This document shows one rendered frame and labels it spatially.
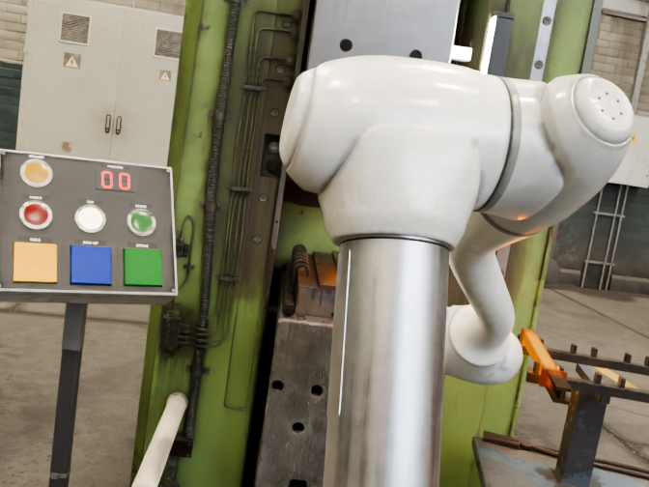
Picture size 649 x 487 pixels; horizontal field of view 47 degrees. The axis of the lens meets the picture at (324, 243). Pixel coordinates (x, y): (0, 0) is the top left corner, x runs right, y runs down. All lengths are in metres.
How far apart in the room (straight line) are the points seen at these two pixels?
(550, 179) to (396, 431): 0.27
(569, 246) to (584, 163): 8.06
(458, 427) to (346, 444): 1.33
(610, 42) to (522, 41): 6.98
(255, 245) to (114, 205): 0.40
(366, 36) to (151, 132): 5.40
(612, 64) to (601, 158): 8.12
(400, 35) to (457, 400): 0.89
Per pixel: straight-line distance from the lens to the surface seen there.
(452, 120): 0.66
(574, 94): 0.71
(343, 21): 1.64
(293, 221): 2.12
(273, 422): 1.69
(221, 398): 1.89
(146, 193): 1.58
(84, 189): 1.55
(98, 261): 1.49
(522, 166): 0.70
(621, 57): 8.88
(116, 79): 6.96
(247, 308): 1.82
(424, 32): 1.66
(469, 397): 1.94
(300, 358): 1.64
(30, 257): 1.47
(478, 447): 1.81
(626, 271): 9.18
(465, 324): 1.21
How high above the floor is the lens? 1.33
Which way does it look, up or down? 9 degrees down
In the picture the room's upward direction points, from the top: 9 degrees clockwise
